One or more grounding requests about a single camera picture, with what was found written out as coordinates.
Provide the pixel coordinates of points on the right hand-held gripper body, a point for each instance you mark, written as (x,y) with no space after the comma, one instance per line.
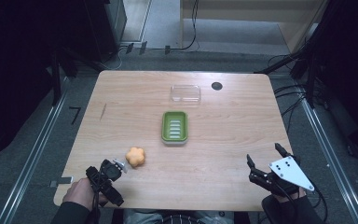
(287,175)

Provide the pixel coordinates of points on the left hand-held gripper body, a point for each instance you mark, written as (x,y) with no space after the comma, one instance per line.
(105,184)

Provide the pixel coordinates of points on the orange flower-shaped soap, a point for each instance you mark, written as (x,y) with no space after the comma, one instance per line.
(135,156)

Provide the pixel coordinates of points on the person's right hand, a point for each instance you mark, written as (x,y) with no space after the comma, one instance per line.
(292,197)

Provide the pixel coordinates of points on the person's left hand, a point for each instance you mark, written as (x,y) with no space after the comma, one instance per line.
(80,193)

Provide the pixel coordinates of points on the metal table edge clamp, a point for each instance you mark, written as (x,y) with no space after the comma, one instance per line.
(61,180)

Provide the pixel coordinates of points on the green soap dish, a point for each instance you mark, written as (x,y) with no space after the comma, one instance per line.
(174,128)

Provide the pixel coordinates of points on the black tripod stand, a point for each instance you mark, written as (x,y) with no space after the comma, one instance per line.
(59,74)
(304,68)

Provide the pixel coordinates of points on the black round table grommet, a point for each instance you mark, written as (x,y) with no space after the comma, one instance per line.
(217,86)

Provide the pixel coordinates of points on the clear plastic lid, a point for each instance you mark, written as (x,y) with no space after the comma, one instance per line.
(185,93)

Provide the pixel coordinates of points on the dark cabinet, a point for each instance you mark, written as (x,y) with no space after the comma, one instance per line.
(105,28)

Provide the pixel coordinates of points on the light wooden cabinet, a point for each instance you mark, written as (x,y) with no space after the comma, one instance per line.
(251,12)

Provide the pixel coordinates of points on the metal floor rail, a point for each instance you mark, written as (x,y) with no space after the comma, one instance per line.
(31,155)
(334,161)

